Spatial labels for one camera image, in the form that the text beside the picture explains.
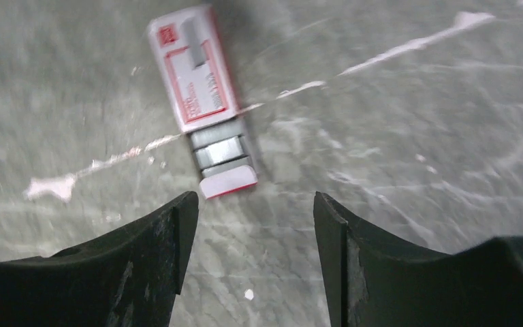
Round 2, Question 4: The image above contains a white red staple box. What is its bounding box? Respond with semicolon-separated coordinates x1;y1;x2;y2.
147;4;239;134

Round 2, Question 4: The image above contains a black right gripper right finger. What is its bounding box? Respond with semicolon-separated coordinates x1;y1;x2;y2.
313;192;523;326

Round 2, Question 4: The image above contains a grey staple strips tray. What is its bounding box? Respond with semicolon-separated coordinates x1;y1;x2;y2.
189;118;258;199

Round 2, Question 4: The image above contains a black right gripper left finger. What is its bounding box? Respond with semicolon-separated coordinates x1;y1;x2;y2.
0;191;199;326

